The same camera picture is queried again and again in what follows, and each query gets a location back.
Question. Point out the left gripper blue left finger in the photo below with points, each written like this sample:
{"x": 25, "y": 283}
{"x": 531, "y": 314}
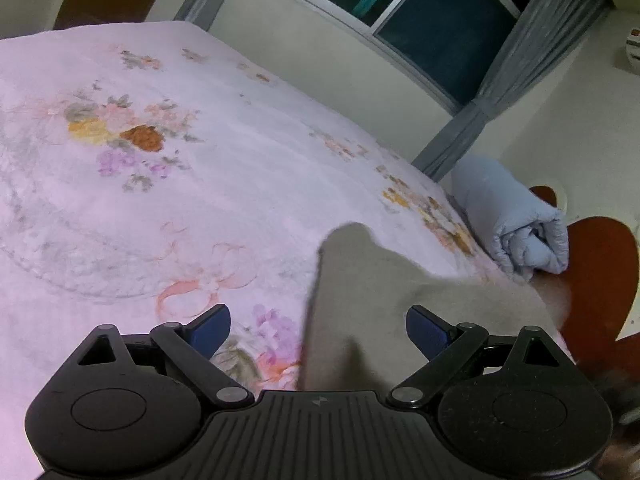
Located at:
{"x": 189, "y": 349}

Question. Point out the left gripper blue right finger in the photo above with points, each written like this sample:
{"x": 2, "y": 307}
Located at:
{"x": 447, "y": 349}

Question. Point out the grey pants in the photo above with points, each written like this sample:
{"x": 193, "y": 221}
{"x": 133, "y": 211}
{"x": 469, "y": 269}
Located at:
{"x": 355, "y": 333}

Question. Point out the light blue rolled duvet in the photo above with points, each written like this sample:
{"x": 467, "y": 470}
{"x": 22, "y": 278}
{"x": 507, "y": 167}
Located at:
{"x": 521, "y": 232}

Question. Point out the red wooden headboard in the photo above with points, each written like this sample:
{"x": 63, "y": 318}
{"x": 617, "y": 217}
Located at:
{"x": 596, "y": 296}

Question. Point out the pink floral bed sheet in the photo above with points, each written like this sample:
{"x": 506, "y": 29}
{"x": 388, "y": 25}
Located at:
{"x": 149, "y": 171}

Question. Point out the right grey curtain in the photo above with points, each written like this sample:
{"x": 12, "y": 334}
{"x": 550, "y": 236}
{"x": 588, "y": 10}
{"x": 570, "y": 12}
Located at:
{"x": 545, "y": 33}

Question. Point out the aluminium frame window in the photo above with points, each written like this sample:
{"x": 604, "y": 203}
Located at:
{"x": 447, "y": 46}

